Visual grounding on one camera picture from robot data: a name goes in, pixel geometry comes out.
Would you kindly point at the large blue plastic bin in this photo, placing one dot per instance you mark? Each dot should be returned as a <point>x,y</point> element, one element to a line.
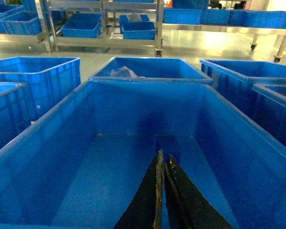
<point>81,164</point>

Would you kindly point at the blue bin with plastic bag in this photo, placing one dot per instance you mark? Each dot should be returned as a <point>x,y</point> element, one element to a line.
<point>148,69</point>

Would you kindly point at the blue bin near left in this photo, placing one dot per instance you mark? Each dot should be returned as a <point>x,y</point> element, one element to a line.
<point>14,117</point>

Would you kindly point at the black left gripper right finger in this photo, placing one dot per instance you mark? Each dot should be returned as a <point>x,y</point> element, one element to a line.
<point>187,208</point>

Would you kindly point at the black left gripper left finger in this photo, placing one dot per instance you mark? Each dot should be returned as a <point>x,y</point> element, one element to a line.
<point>146,208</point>

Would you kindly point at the far steel shelf rack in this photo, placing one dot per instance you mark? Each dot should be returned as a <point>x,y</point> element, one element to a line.
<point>108,9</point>

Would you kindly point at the blue bin near right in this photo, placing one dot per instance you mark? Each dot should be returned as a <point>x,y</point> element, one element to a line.
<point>270,109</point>

